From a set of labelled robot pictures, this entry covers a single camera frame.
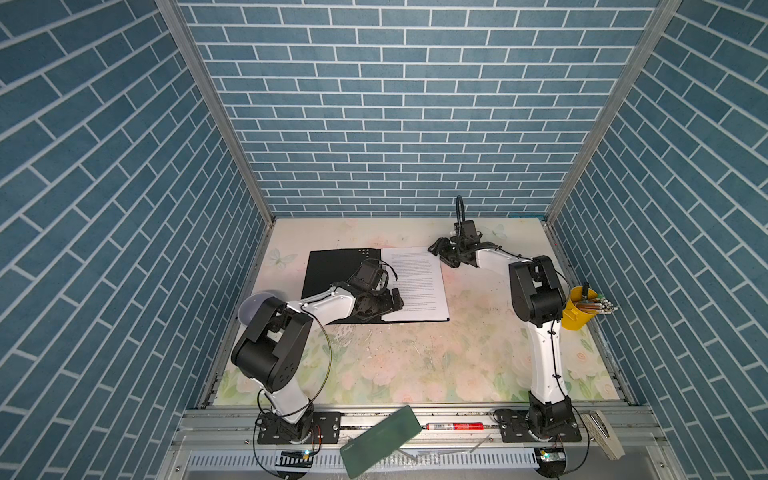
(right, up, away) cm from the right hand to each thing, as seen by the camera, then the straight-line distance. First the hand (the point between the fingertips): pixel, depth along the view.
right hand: (430, 248), depth 107 cm
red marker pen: (+8, -44, -33) cm, 56 cm away
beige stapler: (+38, -44, -35) cm, 68 cm away
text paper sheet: (-4, -12, -5) cm, 13 cm away
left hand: (-13, -18, -15) cm, 27 cm away
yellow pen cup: (+39, -20, -22) cm, 49 cm away
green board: (-13, -44, -35) cm, 58 cm away
